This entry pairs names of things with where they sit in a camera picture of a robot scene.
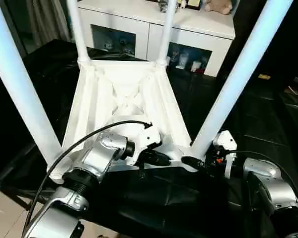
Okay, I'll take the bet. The white plastic table top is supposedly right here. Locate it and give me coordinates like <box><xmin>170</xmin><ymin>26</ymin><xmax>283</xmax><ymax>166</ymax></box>
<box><xmin>47</xmin><ymin>59</ymin><xmax>200</xmax><ymax>184</ymax></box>

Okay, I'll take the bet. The black shiny mat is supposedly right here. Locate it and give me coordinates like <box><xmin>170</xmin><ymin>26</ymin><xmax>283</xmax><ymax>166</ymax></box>
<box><xmin>0</xmin><ymin>38</ymin><xmax>298</xmax><ymax>238</ymax></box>

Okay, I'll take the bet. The white printed mug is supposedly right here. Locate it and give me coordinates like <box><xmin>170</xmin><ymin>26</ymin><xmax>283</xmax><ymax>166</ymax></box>
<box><xmin>177</xmin><ymin>52</ymin><xmax>189</xmax><ymax>69</ymax></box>

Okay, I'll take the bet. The white sideboard cabinet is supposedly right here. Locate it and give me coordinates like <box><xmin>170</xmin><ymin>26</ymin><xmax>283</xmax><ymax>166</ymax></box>
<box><xmin>78</xmin><ymin>0</ymin><xmax>236</xmax><ymax>78</ymax></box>

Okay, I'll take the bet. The dark cluttered bundle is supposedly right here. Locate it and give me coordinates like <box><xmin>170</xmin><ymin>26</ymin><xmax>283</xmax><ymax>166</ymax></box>
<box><xmin>157</xmin><ymin>0</ymin><xmax>169</xmax><ymax>12</ymax></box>

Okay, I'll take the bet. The beige teddy bear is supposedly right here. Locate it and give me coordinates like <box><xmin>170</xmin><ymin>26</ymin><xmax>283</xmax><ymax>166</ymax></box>
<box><xmin>204</xmin><ymin>0</ymin><xmax>233</xmax><ymax>15</ymax></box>

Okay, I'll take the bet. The beige curtain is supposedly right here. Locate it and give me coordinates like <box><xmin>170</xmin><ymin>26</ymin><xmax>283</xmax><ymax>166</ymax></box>
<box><xmin>27</xmin><ymin>0</ymin><xmax>73</xmax><ymax>46</ymax></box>

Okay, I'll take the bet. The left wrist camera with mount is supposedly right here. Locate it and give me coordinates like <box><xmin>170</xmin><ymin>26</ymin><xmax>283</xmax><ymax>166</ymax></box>
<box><xmin>128</xmin><ymin>123</ymin><xmax>163</xmax><ymax>167</ymax></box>

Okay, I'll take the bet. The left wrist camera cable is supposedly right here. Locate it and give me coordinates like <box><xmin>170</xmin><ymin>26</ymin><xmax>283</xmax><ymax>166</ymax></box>
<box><xmin>22</xmin><ymin>120</ymin><xmax>154</xmax><ymax>238</ymax></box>

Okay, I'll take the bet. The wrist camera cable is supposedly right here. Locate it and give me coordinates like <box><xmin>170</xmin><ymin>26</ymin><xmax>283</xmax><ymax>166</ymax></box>
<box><xmin>22</xmin><ymin>120</ymin><xmax>154</xmax><ymax>238</ymax></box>
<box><xmin>221</xmin><ymin>148</ymin><xmax>298</xmax><ymax>202</ymax></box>

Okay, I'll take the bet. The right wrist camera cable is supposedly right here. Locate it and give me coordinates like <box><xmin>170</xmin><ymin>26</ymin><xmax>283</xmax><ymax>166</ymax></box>
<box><xmin>221</xmin><ymin>148</ymin><xmax>298</xmax><ymax>202</ymax></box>

